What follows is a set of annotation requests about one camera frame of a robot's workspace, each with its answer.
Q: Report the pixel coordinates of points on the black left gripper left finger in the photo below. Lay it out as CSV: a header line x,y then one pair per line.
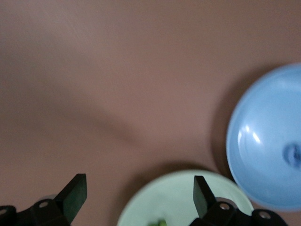
x,y
73,200

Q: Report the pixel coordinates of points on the brown table cover sheet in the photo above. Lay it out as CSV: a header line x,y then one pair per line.
x,y
117,70

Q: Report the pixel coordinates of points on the green plastic plate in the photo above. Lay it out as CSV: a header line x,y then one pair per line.
x,y
169,195

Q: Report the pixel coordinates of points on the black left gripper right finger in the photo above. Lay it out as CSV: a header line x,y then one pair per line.
x,y
204,204

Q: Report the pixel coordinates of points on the blue plastic plate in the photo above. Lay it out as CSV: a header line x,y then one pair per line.
x,y
263,106

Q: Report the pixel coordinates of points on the green foam letter P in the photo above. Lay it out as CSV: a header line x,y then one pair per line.
x,y
161,223

